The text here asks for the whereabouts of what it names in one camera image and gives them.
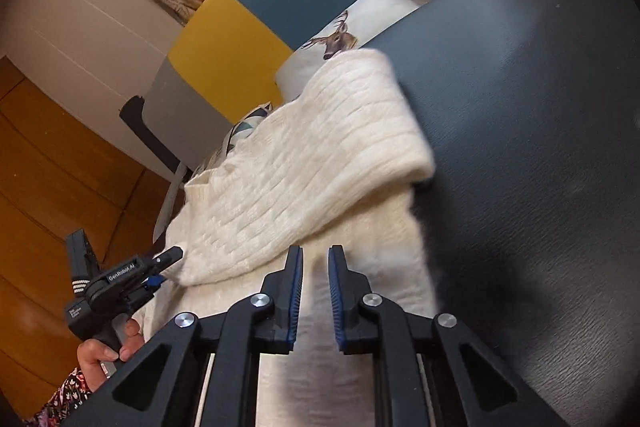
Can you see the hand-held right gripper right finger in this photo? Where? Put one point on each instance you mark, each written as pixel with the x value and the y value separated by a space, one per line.
pixel 336 297

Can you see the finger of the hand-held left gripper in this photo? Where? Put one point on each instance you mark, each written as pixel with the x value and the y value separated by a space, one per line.
pixel 150 284
pixel 167 257

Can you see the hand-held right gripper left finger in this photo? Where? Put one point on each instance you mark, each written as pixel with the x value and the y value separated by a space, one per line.
pixel 295 292

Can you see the cream knit sweater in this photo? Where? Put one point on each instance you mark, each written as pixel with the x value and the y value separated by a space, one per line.
pixel 300 157

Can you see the person's left forearm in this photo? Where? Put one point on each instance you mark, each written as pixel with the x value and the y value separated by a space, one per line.
pixel 65 399

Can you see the person's left hand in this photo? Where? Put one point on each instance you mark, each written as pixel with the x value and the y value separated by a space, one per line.
pixel 92 354

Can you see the wooden wardrobe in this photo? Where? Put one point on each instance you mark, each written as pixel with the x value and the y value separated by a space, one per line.
pixel 50 207

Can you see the geometric print cushion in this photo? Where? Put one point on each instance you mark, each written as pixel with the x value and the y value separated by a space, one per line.
pixel 240 129

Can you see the deer print cushion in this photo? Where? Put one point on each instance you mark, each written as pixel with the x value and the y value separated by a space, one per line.
pixel 310 67

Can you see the grey yellow blue sofa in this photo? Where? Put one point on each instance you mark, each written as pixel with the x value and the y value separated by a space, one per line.
pixel 235 37

